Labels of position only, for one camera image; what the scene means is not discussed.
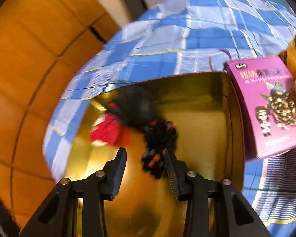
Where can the blue plaid bed cover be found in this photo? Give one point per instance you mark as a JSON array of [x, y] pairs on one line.
[[178, 49]]

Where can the purple cardboard box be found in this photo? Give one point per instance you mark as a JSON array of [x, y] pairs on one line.
[[264, 87]]

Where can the black wig with beads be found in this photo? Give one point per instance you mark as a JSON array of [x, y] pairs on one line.
[[137, 110]]

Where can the wooden wardrobe panels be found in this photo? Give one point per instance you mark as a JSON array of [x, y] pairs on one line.
[[43, 43]]

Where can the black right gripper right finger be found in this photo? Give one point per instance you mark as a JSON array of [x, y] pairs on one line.
[[233, 215]]

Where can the small red plush doll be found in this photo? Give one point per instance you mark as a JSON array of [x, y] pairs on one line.
[[107, 129]]

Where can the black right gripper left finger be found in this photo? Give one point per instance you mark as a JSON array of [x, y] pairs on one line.
[[57, 214]]

